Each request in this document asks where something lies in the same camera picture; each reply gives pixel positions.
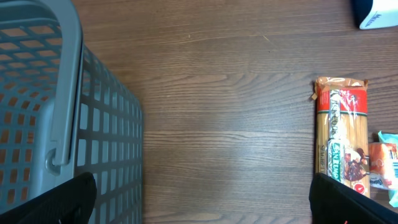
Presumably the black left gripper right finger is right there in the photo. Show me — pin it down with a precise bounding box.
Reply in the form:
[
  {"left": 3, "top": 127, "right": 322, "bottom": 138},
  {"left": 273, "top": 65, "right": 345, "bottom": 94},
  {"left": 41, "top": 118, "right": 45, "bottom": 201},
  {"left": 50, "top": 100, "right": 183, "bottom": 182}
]
[{"left": 309, "top": 173, "right": 397, "bottom": 224}]

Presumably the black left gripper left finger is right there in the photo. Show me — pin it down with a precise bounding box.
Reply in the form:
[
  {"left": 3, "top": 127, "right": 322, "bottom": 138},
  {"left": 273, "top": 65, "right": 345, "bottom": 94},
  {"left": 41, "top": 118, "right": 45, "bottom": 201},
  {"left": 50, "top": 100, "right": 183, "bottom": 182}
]
[{"left": 1, "top": 172, "right": 97, "bottom": 224}]

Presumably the spaghetti pasta packet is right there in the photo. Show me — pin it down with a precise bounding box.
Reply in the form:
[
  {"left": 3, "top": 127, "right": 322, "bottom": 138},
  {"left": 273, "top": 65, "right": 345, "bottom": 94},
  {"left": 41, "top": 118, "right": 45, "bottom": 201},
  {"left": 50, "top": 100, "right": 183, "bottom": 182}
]
[{"left": 312, "top": 77, "right": 370, "bottom": 197}]

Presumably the small orange snack packet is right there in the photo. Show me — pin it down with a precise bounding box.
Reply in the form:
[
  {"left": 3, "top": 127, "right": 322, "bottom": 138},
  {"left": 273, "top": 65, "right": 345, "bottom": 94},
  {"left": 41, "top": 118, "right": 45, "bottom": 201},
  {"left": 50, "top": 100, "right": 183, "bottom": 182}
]
[{"left": 369, "top": 143, "right": 384, "bottom": 189}]

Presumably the teal snack packet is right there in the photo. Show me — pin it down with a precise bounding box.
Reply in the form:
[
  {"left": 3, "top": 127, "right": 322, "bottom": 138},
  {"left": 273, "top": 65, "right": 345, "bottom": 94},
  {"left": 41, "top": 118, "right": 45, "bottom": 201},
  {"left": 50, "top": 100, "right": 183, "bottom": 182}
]
[{"left": 378, "top": 131, "right": 397, "bottom": 208}]

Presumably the white barcode scanner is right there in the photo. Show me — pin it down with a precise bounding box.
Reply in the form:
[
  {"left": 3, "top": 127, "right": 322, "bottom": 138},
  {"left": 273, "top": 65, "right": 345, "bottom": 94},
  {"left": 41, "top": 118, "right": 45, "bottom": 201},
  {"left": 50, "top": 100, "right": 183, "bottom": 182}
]
[{"left": 351, "top": 0, "right": 397, "bottom": 30}]

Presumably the dark grey plastic basket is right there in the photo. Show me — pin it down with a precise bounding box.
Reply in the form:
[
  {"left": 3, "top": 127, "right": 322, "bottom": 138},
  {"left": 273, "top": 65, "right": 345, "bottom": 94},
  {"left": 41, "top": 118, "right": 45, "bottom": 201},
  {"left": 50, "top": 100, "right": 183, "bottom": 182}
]
[{"left": 1, "top": 0, "right": 144, "bottom": 223}]

